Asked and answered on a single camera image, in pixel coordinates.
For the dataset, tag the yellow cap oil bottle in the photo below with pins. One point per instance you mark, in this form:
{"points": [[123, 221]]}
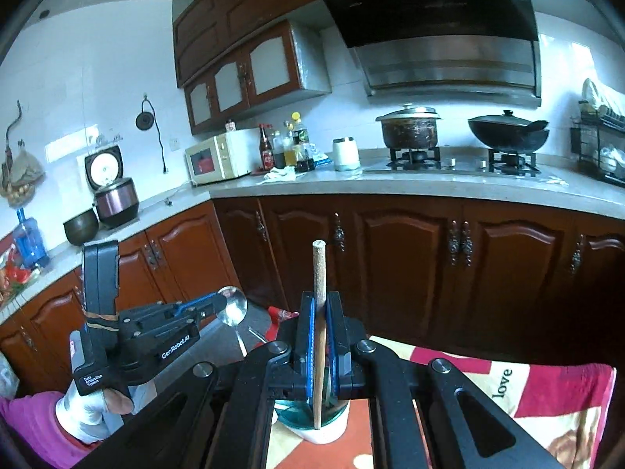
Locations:
{"points": [[300, 139]]}

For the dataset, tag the white cloth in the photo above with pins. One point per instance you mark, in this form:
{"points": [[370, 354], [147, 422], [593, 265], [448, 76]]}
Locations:
{"points": [[278, 175]]}

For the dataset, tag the black dish rack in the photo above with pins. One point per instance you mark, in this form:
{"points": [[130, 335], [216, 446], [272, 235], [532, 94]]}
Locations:
{"points": [[600, 156]]}

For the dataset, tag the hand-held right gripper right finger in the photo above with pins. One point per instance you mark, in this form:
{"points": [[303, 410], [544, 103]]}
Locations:
{"points": [[330, 351]]}

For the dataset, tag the grey kitchen countertop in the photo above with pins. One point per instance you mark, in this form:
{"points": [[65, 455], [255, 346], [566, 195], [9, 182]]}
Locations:
{"points": [[342, 183]]}

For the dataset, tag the cream microwave oven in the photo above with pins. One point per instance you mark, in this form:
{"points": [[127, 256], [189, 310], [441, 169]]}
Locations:
{"points": [[219, 156]]}

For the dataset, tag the person's left forearm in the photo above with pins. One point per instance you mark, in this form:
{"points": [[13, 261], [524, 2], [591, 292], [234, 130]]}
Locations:
{"points": [[34, 425]]}

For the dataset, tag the rice cooker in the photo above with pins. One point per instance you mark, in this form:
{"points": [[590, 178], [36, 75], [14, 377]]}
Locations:
{"points": [[114, 198]]}

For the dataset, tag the glass door wall cabinet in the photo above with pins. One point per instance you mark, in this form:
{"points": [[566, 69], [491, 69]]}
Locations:
{"points": [[268, 66]]}

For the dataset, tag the dark metal bowl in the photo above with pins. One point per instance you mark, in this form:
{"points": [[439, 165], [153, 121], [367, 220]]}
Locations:
{"points": [[80, 228]]}

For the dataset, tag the teal and white utensil holder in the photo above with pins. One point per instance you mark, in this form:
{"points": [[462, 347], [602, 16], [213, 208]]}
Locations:
{"points": [[295, 413]]}

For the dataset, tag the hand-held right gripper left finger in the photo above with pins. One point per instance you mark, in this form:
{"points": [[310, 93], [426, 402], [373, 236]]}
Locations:
{"points": [[306, 351]]}

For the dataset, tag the steel range hood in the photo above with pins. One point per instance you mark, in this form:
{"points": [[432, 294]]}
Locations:
{"points": [[439, 58]]}

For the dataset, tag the blue packet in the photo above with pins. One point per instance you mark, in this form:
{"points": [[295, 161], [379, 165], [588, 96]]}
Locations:
{"points": [[318, 159]]}

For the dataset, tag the wooden chopstick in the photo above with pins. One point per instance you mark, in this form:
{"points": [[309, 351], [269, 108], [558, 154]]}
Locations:
{"points": [[320, 273]]}

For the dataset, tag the person's left hand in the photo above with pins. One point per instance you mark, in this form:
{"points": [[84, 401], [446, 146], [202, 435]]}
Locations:
{"points": [[85, 415]]}

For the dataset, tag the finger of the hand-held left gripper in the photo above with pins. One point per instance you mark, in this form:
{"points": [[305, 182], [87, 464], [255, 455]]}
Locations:
{"points": [[195, 304], [166, 326]]}

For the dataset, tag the brown wooden base cabinets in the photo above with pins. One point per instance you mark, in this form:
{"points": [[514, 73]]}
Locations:
{"points": [[405, 264]]}

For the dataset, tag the red plastic bag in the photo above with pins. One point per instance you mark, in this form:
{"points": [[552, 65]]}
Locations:
{"points": [[14, 276]]}

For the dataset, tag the blue water bottle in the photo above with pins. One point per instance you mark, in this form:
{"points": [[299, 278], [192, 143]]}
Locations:
{"points": [[30, 242]]}

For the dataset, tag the metal spoon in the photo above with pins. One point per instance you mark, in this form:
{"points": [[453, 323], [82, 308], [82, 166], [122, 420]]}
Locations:
{"points": [[234, 305]]}

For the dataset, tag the dark cooking pot with lid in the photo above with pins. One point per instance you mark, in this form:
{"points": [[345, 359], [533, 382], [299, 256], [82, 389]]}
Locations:
{"points": [[409, 129]]}

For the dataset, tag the hanging net bag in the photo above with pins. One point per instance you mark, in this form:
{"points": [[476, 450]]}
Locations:
{"points": [[22, 176]]}

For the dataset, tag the red label sauce bottle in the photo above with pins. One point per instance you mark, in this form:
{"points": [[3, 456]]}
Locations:
{"points": [[266, 154]]}

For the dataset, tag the gas stove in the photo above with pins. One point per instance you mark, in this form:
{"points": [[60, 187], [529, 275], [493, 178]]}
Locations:
{"points": [[454, 163]]}

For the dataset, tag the printed blanket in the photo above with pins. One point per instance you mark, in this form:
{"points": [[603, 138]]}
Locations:
{"points": [[537, 386]]}

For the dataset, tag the white canister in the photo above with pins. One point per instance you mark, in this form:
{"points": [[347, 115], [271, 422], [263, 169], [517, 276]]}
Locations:
{"points": [[346, 154]]}

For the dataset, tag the black wok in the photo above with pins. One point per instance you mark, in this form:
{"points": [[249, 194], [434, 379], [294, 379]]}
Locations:
{"points": [[508, 132]]}

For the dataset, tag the brown wooden wall cabinet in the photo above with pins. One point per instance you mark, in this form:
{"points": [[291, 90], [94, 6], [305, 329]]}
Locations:
{"points": [[219, 24]]}

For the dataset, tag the dark sauce bottle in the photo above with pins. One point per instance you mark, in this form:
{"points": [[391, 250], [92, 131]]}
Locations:
{"points": [[279, 151]]}

